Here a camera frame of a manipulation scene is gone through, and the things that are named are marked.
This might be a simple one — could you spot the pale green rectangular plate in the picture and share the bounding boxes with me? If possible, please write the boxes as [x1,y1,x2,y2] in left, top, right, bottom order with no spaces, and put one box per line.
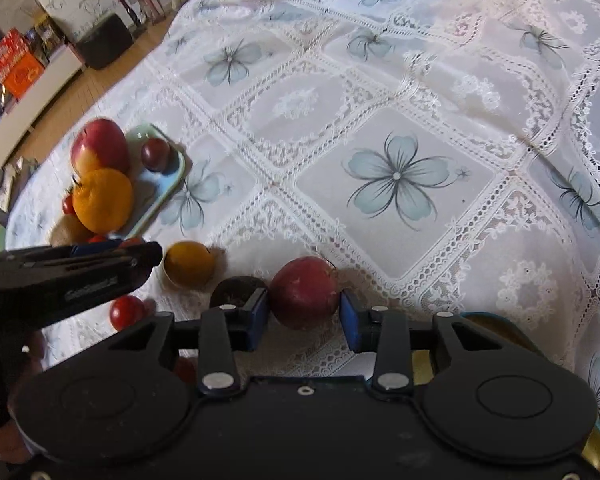
[105,123,188,241]

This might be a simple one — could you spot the small orange kumquat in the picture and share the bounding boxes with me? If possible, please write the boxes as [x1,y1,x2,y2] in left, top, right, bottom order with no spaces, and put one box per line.
[164,241,216,288]

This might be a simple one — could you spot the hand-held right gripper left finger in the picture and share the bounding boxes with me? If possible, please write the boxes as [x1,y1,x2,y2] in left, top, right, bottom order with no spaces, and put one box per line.
[107,287,271,396]

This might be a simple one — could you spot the dark brown water chestnut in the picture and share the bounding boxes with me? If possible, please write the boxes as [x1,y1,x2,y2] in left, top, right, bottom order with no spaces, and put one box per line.
[209,276,268,311]

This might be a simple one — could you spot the large orange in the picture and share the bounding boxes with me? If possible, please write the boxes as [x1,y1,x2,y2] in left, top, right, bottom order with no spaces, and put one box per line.
[72,168,134,235]

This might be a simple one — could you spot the red printed box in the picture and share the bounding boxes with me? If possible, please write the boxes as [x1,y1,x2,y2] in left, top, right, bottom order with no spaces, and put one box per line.
[0,28,46,101]

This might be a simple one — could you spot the dark red plum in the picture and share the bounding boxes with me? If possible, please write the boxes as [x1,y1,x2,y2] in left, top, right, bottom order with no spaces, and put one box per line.
[141,137,172,171]
[174,356,197,383]

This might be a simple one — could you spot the white lace floral tablecloth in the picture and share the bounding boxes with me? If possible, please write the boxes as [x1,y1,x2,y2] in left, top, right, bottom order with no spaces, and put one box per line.
[5,0,600,461]

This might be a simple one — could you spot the brown kiwi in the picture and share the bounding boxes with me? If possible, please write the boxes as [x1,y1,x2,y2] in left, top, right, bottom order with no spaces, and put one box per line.
[50,214,95,247]

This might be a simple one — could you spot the red apple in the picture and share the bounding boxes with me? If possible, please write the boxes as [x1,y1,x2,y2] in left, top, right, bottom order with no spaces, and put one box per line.
[70,118,131,177]

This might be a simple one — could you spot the black stool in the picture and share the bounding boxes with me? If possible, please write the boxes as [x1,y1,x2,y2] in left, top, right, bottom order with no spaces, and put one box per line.
[75,14,135,71]

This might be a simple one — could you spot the person's left hand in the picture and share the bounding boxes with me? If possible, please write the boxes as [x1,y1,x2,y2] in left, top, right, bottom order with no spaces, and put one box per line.
[0,332,48,465]

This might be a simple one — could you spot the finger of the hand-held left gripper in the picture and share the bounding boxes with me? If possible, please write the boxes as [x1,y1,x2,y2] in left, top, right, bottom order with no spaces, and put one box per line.
[69,239,163,268]

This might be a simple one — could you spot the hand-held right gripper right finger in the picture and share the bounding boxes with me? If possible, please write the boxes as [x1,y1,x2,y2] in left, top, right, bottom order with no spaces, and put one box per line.
[339,287,546,396]

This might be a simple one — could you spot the gold metal tin tray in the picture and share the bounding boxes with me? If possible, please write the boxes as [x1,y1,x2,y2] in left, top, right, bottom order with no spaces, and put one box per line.
[410,311,600,467]

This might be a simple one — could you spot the red round radish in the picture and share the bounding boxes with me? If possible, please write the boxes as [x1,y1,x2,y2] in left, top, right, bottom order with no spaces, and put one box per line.
[269,256,341,331]

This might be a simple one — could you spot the white low cabinet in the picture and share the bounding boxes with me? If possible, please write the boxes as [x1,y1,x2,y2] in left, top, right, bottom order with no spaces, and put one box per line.
[0,47,85,171]

